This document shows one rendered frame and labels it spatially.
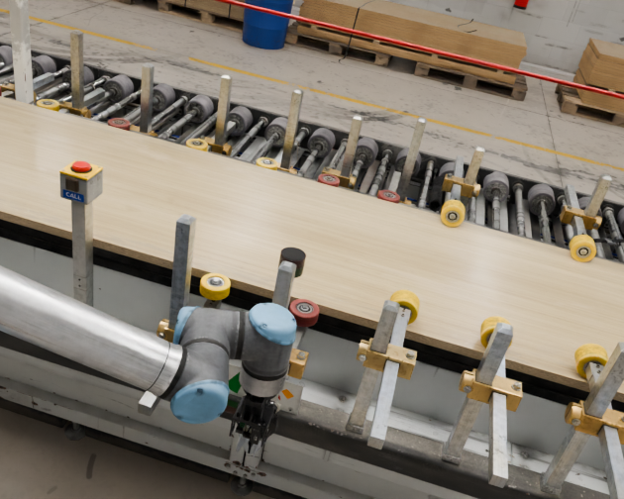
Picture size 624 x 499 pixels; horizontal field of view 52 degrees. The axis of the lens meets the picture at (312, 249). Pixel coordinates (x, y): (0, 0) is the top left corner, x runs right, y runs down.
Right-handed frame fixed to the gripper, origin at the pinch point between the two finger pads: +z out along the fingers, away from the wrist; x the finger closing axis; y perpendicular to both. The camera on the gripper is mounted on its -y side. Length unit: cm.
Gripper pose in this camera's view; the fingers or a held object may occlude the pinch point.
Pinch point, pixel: (251, 446)
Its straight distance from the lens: 145.8
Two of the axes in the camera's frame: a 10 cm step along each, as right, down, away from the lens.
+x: 9.5, 2.8, -1.2
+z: -1.8, 8.5, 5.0
